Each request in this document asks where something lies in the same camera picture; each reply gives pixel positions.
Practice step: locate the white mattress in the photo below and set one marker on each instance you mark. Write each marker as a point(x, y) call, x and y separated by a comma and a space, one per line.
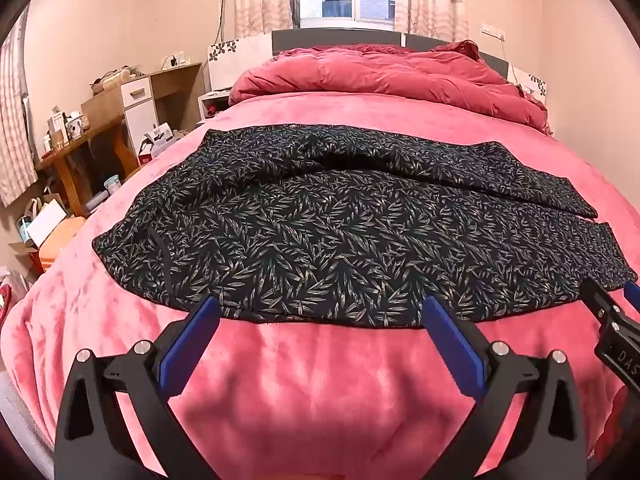
point(20, 420)

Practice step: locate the white printed carton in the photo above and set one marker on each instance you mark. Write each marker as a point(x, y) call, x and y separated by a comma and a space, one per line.
point(157, 142)

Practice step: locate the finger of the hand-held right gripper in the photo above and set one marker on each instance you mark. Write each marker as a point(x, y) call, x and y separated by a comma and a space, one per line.
point(600, 300)
point(634, 295)

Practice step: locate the cardboard box with white paper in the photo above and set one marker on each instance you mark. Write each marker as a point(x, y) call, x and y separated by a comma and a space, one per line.
point(42, 222)

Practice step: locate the checked hanging cloth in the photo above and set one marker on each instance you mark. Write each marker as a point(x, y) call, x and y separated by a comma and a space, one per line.
point(15, 125)

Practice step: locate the wooden desk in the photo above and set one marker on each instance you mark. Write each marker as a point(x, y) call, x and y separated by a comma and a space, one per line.
point(100, 130)

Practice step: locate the grey and white headboard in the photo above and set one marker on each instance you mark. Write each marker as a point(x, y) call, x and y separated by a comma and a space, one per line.
point(235, 60)

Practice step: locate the black leaf print pants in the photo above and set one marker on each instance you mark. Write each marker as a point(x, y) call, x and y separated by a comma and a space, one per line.
point(320, 230)

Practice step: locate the white drawer cabinet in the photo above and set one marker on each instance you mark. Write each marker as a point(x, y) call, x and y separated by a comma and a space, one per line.
point(142, 110)

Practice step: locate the pink plush blanket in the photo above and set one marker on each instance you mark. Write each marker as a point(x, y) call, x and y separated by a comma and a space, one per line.
point(310, 390)

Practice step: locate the white wall socket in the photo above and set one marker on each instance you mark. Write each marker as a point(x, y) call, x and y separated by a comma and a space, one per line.
point(492, 31)

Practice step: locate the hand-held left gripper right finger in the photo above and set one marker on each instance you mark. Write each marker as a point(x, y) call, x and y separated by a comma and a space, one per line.
point(455, 345)

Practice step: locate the orange plastic stool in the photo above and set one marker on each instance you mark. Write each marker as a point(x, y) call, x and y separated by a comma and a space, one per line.
point(62, 240)

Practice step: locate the white nightstand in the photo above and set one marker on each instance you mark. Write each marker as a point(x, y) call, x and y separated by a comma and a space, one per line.
point(212, 102)

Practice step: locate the red duvet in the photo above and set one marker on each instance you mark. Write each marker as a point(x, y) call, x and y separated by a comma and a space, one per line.
point(380, 72)

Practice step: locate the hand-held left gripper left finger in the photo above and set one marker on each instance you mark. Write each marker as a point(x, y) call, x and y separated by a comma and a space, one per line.
point(192, 345)

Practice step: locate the red and white basket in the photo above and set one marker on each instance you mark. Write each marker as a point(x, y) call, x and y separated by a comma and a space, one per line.
point(6, 292)

